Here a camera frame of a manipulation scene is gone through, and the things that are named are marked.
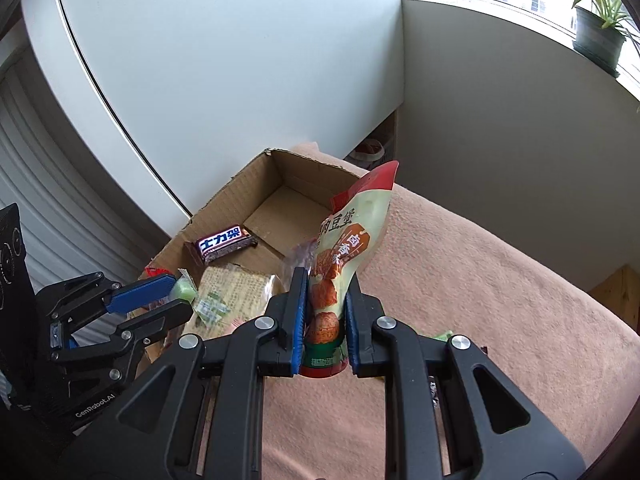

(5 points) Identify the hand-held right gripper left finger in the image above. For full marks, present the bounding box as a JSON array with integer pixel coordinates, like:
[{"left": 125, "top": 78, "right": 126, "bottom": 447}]
[{"left": 60, "top": 266, "right": 309, "bottom": 480}]

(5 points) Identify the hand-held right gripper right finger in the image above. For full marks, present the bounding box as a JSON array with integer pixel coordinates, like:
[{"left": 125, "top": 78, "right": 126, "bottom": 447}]
[{"left": 344, "top": 277, "right": 589, "bottom": 480}]

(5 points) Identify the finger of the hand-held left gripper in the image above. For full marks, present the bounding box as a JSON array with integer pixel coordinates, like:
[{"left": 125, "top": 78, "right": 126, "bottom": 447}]
[
  {"left": 50, "top": 300, "right": 196, "bottom": 387},
  {"left": 37, "top": 271, "right": 179, "bottom": 334}
]

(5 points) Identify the clear red-edged candy packet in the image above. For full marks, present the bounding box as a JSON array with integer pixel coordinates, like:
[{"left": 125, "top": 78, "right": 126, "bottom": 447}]
[{"left": 144, "top": 266, "right": 174, "bottom": 309}]

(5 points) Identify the small clear candy packet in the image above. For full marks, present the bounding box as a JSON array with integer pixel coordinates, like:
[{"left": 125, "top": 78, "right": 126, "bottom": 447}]
[{"left": 281, "top": 241, "right": 317, "bottom": 292}]

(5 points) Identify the clear cracker packet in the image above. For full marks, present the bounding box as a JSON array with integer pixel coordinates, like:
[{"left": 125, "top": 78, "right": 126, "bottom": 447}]
[{"left": 177, "top": 262, "right": 289, "bottom": 347}]

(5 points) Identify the red and white snack bag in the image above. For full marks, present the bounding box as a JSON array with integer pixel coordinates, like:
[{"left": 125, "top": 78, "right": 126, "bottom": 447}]
[{"left": 299, "top": 161, "right": 401, "bottom": 380}]

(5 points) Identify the dark brown chocolate bar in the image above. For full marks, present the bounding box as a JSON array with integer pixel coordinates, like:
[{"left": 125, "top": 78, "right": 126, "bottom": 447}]
[{"left": 184, "top": 224, "right": 259, "bottom": 267}]

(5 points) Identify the cardboard box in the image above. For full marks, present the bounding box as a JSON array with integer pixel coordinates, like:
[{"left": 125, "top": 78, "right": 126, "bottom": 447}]
[{"left": 127, "top": 147, "right": 373, "bottom": 377}]

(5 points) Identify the potted spider plant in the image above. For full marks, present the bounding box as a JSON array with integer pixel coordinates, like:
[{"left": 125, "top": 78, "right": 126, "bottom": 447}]
[{"left": 570, "top": 0, "right": 640, "bottom": 80}]

